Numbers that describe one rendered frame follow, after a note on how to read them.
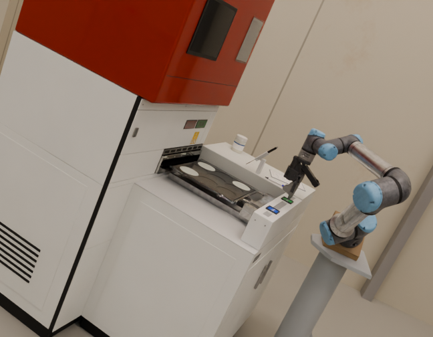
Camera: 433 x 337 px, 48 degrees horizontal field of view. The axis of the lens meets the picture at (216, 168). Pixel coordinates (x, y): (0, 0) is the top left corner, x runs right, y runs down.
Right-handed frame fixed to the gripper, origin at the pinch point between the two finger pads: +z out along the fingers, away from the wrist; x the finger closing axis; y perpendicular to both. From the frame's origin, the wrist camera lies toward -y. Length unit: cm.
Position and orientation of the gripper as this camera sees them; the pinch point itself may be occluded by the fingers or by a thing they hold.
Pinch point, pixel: (290, 198)
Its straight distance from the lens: 239.3
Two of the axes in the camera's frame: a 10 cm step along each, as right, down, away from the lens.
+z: -3.9, 8.8, 2.6
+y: -8.4, -4.6, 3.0
